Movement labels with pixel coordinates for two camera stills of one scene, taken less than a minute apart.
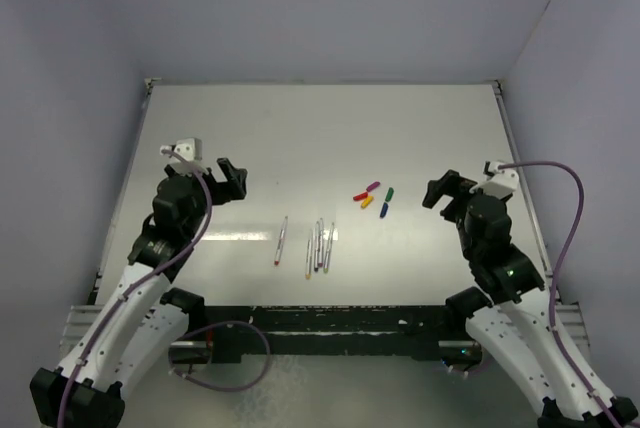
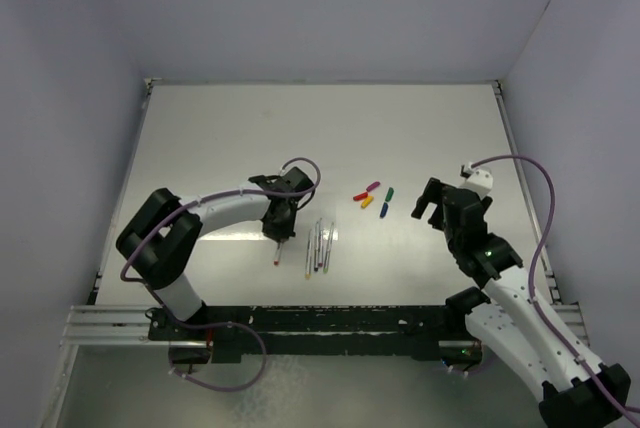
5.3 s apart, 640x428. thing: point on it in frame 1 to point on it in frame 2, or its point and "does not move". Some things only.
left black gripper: (232, 188) to (280, 234)
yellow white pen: (308, 274) does not move
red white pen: (281, 240) does not move
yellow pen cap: (368, 200) does not move
